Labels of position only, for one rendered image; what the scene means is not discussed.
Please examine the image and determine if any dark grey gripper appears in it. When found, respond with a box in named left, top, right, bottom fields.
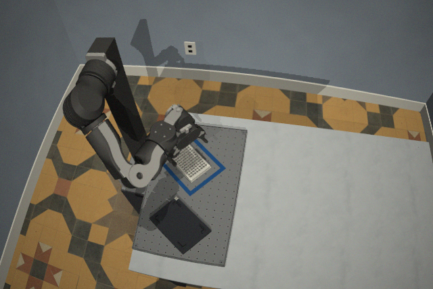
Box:
left=168, top=118, right=208, bottom=167

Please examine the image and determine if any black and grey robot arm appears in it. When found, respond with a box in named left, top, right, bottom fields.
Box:
left=63, top=53, right=193, bottom=189

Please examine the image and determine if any blue tape outline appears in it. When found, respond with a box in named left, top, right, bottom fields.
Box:
left=163, top=139, right=226, bottom=196

